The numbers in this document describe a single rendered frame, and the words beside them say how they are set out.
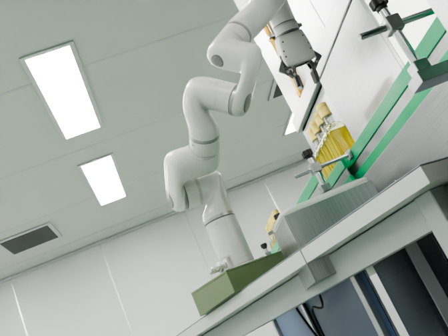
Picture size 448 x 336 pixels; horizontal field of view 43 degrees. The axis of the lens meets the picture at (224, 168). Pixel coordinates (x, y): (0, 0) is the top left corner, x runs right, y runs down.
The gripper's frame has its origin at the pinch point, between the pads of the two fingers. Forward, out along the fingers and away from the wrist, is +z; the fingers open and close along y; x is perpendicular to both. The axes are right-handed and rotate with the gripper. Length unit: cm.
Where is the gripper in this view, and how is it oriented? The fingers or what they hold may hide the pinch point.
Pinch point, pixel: (307, 80)
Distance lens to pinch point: 177.0
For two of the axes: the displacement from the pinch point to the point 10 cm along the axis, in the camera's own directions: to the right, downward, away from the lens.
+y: -9.2, 3.5, -1.9
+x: 1.6, -1.3, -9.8
